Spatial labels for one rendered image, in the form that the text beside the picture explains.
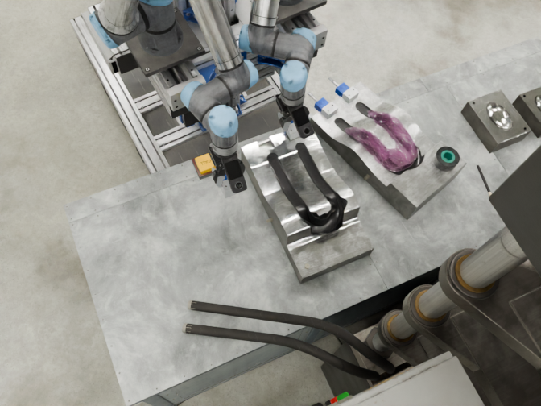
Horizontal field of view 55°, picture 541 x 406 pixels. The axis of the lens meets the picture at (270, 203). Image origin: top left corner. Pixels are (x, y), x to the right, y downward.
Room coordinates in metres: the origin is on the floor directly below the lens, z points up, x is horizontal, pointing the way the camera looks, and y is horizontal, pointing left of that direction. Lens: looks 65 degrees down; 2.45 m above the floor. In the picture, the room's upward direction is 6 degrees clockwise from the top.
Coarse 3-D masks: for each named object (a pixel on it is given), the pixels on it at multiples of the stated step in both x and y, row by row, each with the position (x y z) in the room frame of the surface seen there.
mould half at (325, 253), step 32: (256, 160) 0.87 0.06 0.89; (288, 160) 0.89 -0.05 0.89; (320, 160) 0.91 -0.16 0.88; (320, 192) 0.77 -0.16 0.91; (352, 192) 0.77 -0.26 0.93; (288, 224) 0.64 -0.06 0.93; (352, 224) 0.69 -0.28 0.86; (288, 256) 0.57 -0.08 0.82; (320, 256) 0.57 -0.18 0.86; (352, 256) 0.58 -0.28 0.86
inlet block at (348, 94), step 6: (330, 78) 1.28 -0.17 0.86; (336, 84) 1.26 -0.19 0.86; (342, 84) 1.25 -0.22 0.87; (336, 90) 1.23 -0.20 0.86; (342, 90) 1.22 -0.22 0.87; (348, 90) 1.22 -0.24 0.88; (354, 90) 1.22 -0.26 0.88; (342, 96) 1.20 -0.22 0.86; (348, 96) 1.19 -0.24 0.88; (354, 96) 1.20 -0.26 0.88; (348, 102) 1.18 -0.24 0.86
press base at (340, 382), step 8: (344, 344) 0.34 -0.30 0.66; (336, 352) 0.34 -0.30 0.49; (344, 352) 0.32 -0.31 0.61; (352, 352) 0.31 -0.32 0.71; (352, 360) 0.29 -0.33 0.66; (328, 368) 0.31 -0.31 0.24; (336, 368) 0.30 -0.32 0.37; (328, 376) 0.29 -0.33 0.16; (336, 376) 0.28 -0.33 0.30; (344, 376) 0.26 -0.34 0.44; (352, 376) 0.25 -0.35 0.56; (328, 384) 0.27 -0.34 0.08; (336, 384) 0.26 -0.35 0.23; (344, 384) 0.24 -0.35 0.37; (352, 384) 0.23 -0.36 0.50; (360, 384) 0.22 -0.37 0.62; (368, 384) 0.21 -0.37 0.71; (336, 392) 0.23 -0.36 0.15; (352, 392) 0.21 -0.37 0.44
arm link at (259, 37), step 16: (256, 0) 1.11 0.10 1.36; (272, 0) 1.11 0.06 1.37; (256, 16) 1.09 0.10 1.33; (272, 16) 1.09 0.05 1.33; (240, 32) 1.07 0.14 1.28; (256, 32) 1.06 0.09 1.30; (272, 32) 1.07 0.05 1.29; (240, 48) 1.04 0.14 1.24; (256, 48) 1.03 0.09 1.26; (272, 48) 1.03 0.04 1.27
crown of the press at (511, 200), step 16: (528, 160) 0.34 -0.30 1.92; (512, 176) 0.34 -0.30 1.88; (528, 176) 0.33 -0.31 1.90; (496, 192) 0.34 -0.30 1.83; (512, 192) 0.33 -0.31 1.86; (528, 192) 0.31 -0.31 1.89; (496, 208) 0.33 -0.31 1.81; (512, 208) 0.31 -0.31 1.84; (528, 208) 0.30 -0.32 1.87; (512, 224) 0.30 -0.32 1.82; (528, 224) 0.29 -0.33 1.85; (528, 240) 0.27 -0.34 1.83; (528, 256) 0.26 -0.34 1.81
